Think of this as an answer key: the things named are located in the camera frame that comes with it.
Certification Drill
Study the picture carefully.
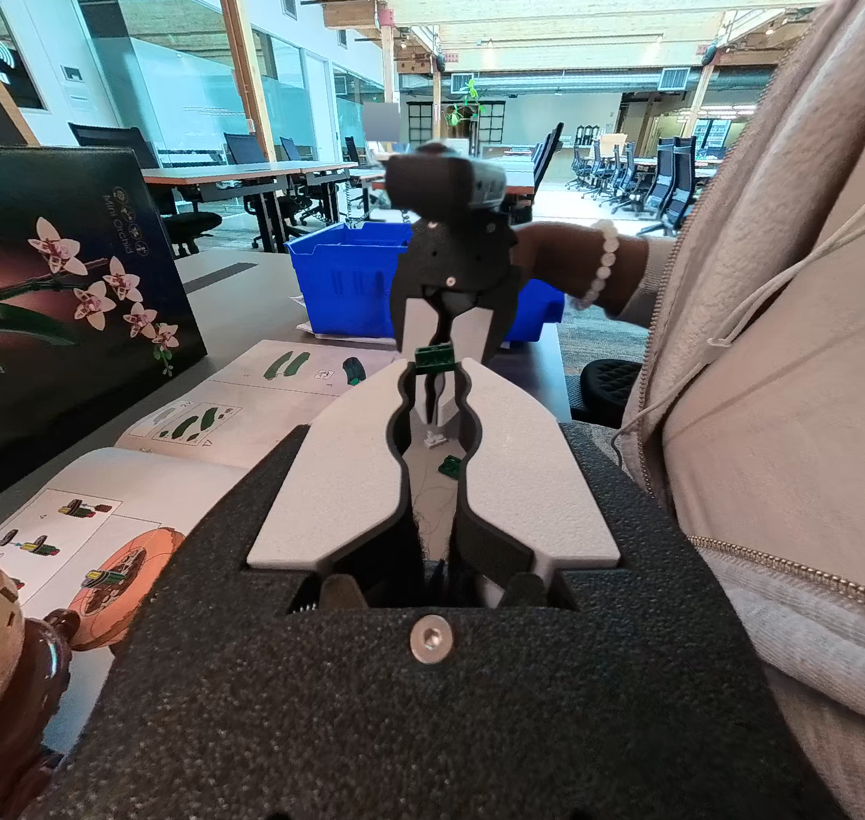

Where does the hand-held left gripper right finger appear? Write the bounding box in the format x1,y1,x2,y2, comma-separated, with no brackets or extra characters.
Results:
454,358,622,575

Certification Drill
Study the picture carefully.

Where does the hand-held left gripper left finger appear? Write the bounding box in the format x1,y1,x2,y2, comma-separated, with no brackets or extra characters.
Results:
246,358,414,573

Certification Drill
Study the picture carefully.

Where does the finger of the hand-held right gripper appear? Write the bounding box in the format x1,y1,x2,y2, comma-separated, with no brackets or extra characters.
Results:
436,310,494,429
403,296,443,424

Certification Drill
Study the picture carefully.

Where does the person's right forearm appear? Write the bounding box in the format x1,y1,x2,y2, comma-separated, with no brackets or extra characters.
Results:
600,234,651,325

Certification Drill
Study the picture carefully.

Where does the long wooden office desk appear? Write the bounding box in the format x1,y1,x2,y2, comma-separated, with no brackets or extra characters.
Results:
141,160,360,254
484,145,542,193

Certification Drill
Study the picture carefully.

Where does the grey desk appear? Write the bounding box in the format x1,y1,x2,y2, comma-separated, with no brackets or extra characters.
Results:
0,246,575,820

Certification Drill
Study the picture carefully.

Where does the person's right hand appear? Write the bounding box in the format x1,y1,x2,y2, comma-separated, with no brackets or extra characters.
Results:
510,222,606,308

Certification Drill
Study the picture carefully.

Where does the blue plastic bin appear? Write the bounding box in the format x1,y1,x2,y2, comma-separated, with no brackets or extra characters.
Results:
284,220,566,343

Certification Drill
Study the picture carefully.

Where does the white paper sheet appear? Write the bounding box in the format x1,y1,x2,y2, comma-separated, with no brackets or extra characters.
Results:
291,293,400,346

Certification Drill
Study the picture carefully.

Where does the black mesh chair seat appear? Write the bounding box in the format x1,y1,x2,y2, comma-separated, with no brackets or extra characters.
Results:
579,358,645,429

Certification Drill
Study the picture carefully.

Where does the open instruction booklet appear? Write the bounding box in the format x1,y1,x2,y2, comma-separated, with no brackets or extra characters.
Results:
0,339,401,755

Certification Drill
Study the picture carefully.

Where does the green hanging plant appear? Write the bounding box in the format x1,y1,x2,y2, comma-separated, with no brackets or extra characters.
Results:
444,78,488,129

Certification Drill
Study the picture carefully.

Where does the row of black chairs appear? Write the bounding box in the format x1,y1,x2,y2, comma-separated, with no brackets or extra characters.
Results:
566,124,719,239

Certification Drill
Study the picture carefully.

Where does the grey zip hoodie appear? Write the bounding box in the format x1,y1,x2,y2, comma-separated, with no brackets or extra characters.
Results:
611,0,865,820

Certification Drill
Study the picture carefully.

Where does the black orchid printed box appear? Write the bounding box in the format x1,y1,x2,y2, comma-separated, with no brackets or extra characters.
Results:
0,146,208,491

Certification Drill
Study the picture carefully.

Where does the pink brick flower pot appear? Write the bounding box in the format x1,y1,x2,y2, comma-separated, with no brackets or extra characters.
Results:
0,566,83,820

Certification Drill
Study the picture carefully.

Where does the white bead bracelet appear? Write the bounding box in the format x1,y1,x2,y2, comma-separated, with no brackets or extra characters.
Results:
573,217,621,312

